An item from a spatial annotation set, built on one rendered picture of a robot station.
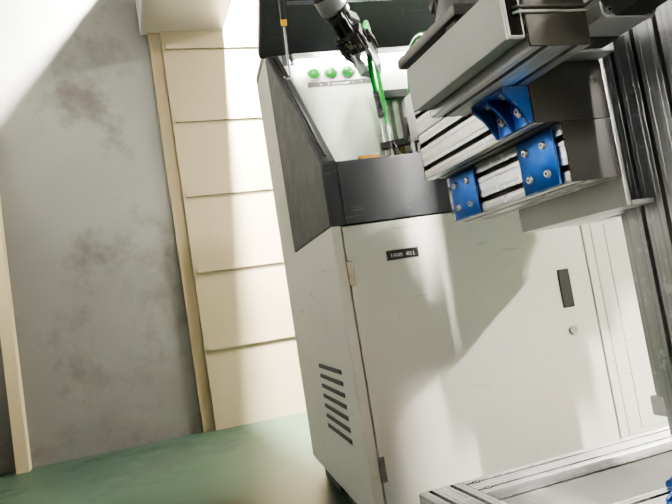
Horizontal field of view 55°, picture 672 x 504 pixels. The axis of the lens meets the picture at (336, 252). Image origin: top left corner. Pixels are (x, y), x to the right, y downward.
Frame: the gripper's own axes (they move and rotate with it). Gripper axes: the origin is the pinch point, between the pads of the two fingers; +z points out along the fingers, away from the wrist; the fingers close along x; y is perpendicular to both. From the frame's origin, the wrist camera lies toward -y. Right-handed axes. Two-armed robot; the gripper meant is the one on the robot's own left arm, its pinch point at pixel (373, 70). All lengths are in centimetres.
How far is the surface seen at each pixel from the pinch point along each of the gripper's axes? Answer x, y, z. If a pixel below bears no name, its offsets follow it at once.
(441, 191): 5.3, 32.1, 24.7
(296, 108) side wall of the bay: -23.6, 3.2, -2.7
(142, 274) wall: -195, -103, 77
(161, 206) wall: -175, -135, 59
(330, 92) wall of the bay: -23.0, -32.9, 11.5
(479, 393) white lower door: -6, 66, 61
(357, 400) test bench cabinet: -29, 72, 42
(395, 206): -5.3, 37.4, 19.5
